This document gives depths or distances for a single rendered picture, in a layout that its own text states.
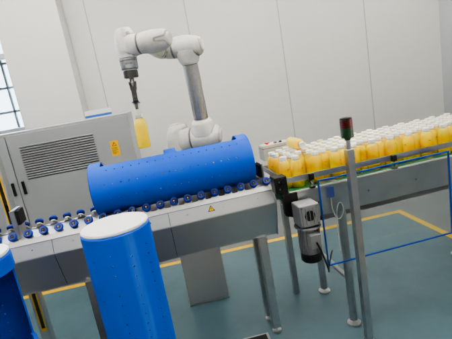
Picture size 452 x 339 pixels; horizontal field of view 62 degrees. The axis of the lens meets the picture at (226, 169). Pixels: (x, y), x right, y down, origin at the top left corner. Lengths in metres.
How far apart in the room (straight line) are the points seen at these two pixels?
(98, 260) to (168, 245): 0.63
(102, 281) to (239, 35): 3.91
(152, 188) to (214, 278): 1.10
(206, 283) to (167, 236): 0.88
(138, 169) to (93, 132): 1.69
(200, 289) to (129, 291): 1.34
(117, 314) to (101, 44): 3.77
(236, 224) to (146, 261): 0.70
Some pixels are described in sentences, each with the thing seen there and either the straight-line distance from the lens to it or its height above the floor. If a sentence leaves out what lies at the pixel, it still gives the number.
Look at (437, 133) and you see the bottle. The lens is 2.60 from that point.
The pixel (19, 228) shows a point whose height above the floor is 0.99.
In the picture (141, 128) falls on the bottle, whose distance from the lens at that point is 2.01.
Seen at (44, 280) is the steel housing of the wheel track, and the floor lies 0.69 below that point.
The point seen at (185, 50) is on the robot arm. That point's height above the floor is 1.78.
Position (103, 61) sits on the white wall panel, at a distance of 4.93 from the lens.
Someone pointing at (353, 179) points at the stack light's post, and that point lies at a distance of 2.03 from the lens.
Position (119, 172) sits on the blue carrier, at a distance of 2.02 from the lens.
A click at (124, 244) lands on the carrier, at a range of 1.54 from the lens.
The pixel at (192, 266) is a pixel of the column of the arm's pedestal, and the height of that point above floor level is 0.31.
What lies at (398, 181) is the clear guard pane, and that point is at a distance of 2.30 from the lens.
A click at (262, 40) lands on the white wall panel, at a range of 5.06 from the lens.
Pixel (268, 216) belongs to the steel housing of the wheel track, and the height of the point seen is 0.76.
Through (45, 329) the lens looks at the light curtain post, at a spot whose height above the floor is 0.21.
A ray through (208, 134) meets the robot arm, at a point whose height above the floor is 1.22.
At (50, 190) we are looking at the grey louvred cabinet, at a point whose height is 0.88.
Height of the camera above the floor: 1.50
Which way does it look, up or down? 12 degrees down
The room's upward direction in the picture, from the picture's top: 10 degrees counter-clockwise
